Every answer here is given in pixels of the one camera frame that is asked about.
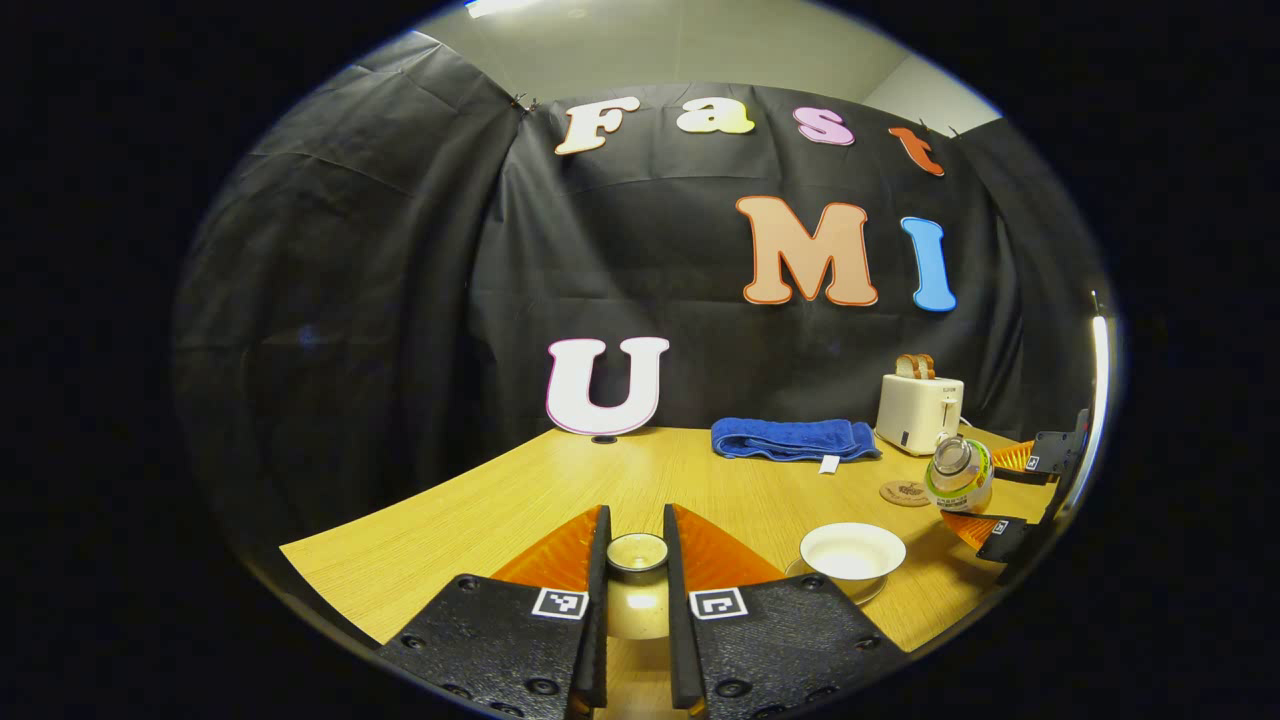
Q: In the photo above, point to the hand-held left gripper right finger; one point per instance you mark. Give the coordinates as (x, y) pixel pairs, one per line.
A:
(682, 650)

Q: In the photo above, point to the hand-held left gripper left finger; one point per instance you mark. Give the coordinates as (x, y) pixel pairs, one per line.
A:
(598, 640)

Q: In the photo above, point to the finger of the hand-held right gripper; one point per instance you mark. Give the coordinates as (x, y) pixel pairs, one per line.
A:
(1055, 452)
(1010, 538)

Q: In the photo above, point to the cream teacup lid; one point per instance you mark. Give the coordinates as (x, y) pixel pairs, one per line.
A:
(637, 600)

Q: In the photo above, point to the clear labelled water bottle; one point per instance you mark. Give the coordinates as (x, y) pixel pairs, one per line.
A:
(960, 480)

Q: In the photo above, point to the round cork coaster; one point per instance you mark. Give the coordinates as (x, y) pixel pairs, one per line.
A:
(903, 493)

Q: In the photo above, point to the cream toaster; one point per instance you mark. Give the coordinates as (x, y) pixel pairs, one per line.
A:
(915, 415)

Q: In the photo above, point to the cream ceramic saucer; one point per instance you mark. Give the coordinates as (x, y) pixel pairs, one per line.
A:
(870, 590)

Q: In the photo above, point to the toast bread slice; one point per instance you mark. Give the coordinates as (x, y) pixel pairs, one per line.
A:
(904, 367)
(926, 365)

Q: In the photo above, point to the blue folded towel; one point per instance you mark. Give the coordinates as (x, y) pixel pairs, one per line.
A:
(790, 438)

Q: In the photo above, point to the black backdrop cloth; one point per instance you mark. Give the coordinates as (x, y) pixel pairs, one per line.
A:
(350, 300)

